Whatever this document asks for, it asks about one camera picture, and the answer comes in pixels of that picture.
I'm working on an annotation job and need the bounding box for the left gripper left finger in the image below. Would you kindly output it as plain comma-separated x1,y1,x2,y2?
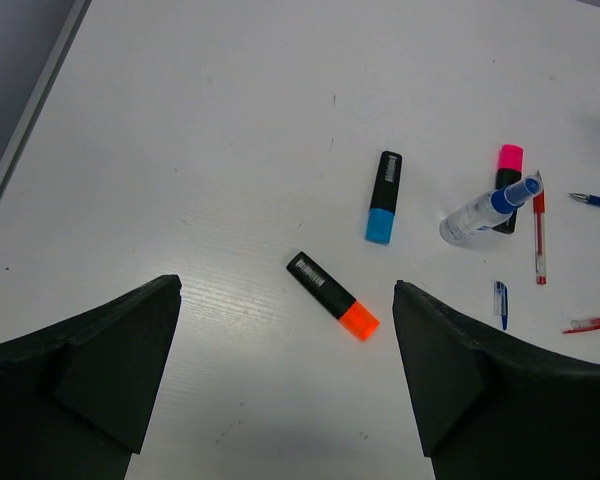
0,275,181,479

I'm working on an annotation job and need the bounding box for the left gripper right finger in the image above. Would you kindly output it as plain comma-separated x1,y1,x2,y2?
393,281,600,479

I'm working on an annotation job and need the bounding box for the blue pen cap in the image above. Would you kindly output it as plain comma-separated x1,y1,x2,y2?
494,281,509,331

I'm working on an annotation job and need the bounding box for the red pen cap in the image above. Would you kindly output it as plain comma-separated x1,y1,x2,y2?
562,317,600,334

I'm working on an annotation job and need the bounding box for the red gel pen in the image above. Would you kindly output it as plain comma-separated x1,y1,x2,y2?
533,191,547,285

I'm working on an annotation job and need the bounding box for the blue gel pen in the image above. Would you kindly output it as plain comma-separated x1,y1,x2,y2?
569,192,600,208

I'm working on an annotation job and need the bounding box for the orange cap highlighter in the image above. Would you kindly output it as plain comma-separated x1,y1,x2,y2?
286,251,380,341

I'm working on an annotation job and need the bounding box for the clear blue-cap glue bottle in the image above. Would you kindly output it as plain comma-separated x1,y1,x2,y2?
439,175,544,245

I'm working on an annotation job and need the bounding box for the blue cap highlighter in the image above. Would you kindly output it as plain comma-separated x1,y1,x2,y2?
365,151,403,245

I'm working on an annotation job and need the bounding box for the pink cap highlighter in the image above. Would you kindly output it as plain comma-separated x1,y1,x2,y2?
494,144,524,235

